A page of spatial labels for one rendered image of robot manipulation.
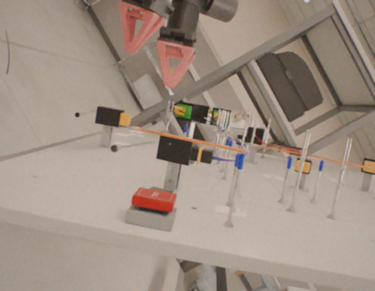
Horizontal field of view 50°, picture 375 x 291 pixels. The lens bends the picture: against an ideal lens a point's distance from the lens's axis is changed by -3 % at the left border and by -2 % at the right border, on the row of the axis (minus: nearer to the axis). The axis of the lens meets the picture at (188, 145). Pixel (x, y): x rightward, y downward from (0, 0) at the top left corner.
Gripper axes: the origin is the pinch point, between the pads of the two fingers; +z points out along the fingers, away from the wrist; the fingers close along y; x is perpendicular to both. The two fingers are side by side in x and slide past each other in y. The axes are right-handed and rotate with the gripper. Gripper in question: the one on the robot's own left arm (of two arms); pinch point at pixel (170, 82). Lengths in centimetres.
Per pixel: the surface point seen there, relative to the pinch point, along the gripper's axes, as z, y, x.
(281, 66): -23, 95, -34
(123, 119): 9.7, 23.5, 12.1
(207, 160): 11.9, -12.1, -9.6
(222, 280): 54, 47, -24
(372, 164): 8, 28, -53
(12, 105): 24, 202, 128
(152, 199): 15.8, -30.8, -3.8
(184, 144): 10.1, -12.2, -5.6
